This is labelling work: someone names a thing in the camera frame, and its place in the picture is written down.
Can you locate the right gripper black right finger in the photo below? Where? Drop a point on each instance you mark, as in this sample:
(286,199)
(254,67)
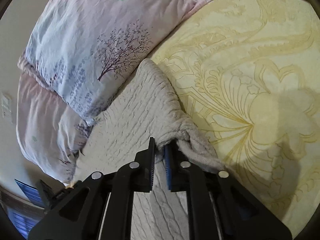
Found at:
(219,207)

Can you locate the beige cable-knit sweater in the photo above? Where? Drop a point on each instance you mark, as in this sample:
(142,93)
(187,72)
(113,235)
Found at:
(147,107)

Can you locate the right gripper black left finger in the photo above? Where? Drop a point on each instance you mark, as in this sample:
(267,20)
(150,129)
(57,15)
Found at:
(100,207)

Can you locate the yellow floral bed sheet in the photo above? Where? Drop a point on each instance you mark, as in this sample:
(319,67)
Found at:
(247,73)

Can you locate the white wall switch plate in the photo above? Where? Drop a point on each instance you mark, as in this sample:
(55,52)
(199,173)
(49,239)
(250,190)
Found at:
(6,104)

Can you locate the lower pink floral pillow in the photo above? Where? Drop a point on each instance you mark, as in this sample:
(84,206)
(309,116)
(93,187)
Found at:
(50,134)

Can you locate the upper floral white pillow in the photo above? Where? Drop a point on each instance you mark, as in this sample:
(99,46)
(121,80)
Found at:
(84,50)

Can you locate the blue curtained window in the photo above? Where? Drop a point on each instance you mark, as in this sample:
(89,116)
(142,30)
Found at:
(24,214)

